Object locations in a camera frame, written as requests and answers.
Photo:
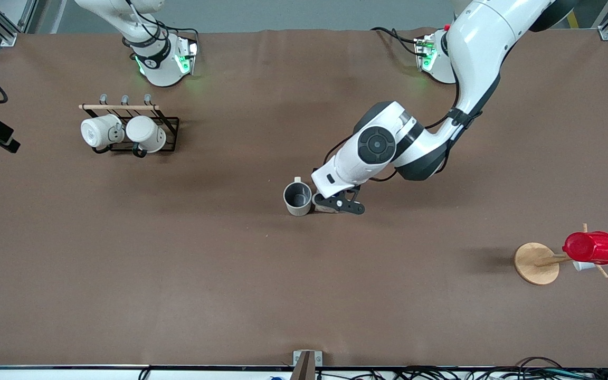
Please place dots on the small white cup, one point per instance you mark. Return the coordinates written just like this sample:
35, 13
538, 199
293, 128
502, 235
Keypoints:
582, 266

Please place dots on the metal bracket with post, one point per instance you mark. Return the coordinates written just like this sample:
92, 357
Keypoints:
306, 364

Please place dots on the white mug with face print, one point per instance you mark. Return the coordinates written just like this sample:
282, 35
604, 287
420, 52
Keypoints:
98, 132

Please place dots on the wooden mug tree stand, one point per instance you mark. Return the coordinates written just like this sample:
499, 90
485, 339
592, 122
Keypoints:
536, 263

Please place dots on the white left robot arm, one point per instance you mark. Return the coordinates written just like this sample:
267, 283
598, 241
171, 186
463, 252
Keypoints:
483, 42

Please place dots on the red plastic cup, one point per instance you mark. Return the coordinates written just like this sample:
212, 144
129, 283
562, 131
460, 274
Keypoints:
591, 248

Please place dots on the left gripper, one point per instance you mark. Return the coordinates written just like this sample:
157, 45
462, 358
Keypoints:
314, 170

